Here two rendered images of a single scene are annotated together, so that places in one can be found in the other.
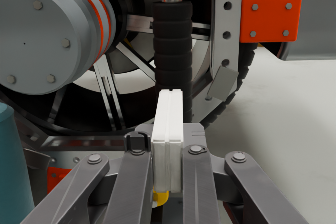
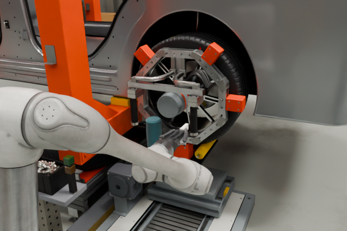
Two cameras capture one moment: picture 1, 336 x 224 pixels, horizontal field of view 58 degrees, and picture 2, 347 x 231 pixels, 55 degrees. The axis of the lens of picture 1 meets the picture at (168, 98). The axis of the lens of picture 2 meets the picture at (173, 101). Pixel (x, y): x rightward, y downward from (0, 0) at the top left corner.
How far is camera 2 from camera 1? 1.37 m
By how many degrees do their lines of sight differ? 21
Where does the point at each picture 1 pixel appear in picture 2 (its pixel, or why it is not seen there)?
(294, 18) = (240, 105)
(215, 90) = (218, 122)
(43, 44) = (171, 108)
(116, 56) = not seen: hidden behind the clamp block
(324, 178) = (328, 188)
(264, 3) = (231, 100)
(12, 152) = (159, 130)
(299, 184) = (308, 187)
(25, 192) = not seen: hidden behind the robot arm
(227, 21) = (221, 103)
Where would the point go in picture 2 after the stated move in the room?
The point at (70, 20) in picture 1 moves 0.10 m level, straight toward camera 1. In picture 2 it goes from (177, 103) to (175, 111)
